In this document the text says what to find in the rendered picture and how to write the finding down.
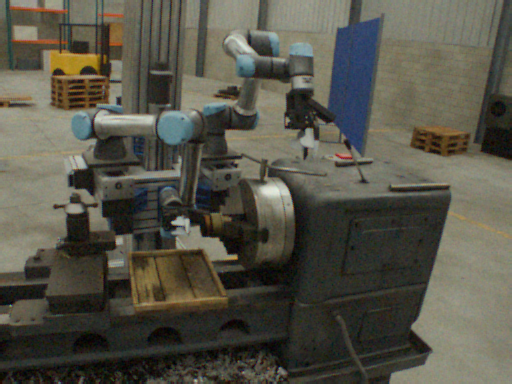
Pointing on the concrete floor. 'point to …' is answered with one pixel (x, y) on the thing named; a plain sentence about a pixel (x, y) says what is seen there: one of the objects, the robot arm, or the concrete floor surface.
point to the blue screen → (355, 80)
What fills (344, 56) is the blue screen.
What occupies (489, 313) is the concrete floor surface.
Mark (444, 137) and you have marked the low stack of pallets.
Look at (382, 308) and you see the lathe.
